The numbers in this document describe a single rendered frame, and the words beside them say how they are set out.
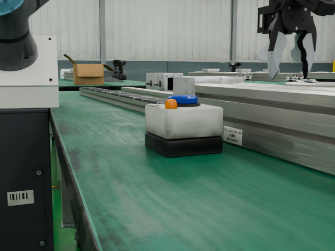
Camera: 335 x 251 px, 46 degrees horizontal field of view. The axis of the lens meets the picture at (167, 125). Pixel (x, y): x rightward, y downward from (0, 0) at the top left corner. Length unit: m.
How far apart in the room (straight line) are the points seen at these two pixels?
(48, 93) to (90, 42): 10.64
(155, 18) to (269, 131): 11.80
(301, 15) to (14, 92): 0.77
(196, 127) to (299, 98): 0.13
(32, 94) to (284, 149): 0.83
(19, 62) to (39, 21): 10.59
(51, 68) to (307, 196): 0.96
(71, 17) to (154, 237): 11.58
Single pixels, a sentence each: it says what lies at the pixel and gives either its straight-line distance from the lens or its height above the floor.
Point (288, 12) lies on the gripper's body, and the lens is 0.82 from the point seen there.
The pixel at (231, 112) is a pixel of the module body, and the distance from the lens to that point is 0.57.
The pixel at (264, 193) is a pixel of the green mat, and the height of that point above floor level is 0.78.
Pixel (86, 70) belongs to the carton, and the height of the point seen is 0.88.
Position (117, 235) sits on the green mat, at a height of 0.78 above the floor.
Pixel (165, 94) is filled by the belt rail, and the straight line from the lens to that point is 1.34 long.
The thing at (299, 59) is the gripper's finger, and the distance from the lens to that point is 0.89.
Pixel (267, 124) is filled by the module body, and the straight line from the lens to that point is 0.50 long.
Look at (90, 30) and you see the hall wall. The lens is 11.82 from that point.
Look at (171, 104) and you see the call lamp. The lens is 0.48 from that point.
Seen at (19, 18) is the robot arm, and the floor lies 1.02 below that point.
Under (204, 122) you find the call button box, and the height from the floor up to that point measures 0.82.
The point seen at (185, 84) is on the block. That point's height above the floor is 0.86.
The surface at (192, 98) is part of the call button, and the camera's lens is 0.51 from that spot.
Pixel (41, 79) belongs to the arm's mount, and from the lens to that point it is 1.18.
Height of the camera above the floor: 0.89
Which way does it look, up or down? 8 degrees down
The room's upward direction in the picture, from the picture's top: straight up
